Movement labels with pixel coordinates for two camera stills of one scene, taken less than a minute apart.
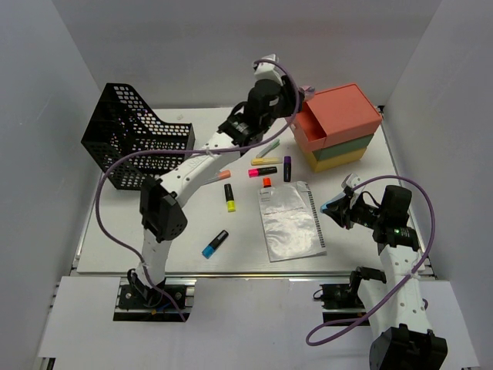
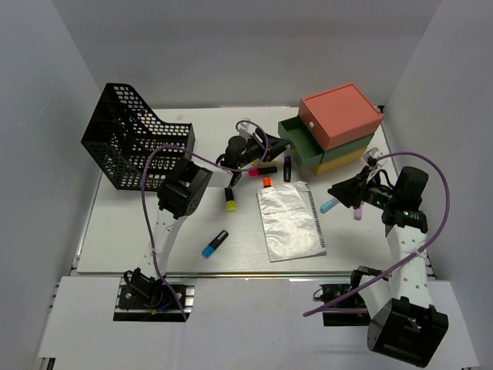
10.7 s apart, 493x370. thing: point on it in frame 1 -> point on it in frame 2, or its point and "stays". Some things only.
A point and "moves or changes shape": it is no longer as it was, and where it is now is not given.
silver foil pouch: [291, 225] stays
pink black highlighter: [256, 172] stays
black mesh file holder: [124, 125] stays
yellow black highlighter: [229, 193] stays
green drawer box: [343, 148] moves or changes shape
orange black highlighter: [266, 182] stays
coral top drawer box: [331, 116] moves or changes shape
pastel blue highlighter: [323, 206] stays
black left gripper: [289, 93] -> [276, 147]
